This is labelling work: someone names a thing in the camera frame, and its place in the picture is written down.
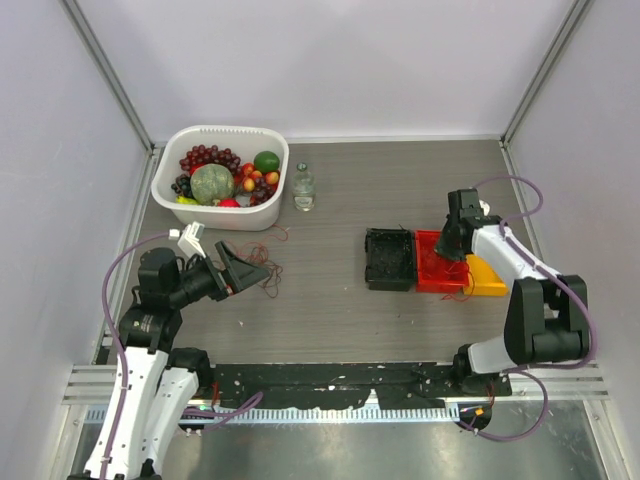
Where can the red grape bunch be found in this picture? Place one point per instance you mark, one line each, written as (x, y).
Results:
(200, 155)

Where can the white plastic basket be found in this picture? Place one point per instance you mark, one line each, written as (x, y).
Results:
(259, 210)

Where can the peach fruit cluster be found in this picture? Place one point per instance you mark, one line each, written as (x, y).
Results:
(253, 180)

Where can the white slotted cable duct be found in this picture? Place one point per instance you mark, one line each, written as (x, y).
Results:
(370, 413)

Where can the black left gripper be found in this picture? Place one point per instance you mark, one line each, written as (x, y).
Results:
(238, 272)

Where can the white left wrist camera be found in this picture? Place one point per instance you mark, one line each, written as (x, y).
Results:
(188, 239)

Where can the green melon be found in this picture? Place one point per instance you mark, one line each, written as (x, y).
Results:
(212, 183)

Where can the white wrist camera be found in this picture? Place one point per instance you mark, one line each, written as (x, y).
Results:
(188, 239)
(485, 207)

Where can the green lime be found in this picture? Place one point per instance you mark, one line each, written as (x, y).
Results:
(266, 162)

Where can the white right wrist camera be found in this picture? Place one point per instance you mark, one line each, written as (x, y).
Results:
(485, 207)

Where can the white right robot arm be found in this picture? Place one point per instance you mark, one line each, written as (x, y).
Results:
(547, 322)

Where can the red apple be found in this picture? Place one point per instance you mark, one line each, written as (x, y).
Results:
(229, 203)

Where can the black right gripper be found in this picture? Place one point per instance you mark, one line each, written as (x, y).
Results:
(443, 249)

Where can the clear glass bottle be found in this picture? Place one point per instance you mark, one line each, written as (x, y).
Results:
(304, 188)

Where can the black plastic bin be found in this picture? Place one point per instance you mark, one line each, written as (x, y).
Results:
(390, 260)

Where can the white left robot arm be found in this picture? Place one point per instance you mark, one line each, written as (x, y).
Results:
(155, 380)

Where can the red plastic bin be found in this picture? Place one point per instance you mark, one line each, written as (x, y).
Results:
(435, 274)

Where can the orange plastic bin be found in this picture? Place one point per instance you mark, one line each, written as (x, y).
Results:
(482, 280)

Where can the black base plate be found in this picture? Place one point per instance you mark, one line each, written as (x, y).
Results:
(339, 386)

